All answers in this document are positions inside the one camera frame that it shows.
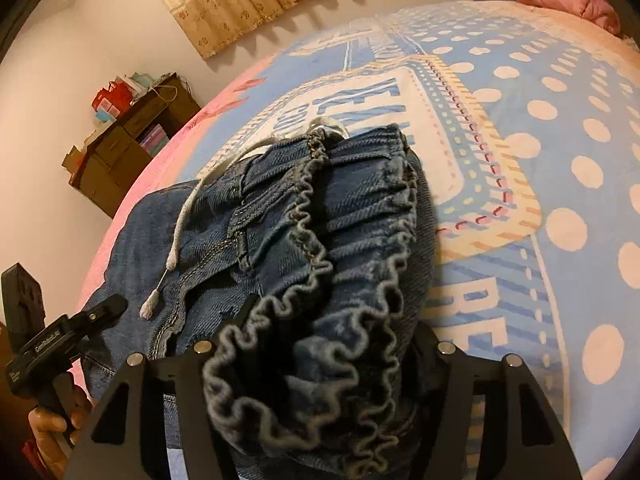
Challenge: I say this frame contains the left hand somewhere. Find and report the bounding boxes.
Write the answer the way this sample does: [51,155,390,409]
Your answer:
[28,386,93,479]

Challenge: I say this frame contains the bed with patterned sheet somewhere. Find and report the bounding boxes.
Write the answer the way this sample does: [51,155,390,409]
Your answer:
[85,1,639,479]

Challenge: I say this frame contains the brown wooden desk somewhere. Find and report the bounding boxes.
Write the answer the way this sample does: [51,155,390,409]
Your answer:
[62,73,201,218]

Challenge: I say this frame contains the stacked books in desk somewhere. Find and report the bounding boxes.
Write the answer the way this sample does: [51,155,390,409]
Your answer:
[140,125,169,157]

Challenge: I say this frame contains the red gift bag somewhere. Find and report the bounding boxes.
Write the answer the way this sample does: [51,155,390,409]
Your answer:
[91,80,134,118]

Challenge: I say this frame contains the blue denim jeans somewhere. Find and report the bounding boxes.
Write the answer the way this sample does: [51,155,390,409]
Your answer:
[81,125,436,479]

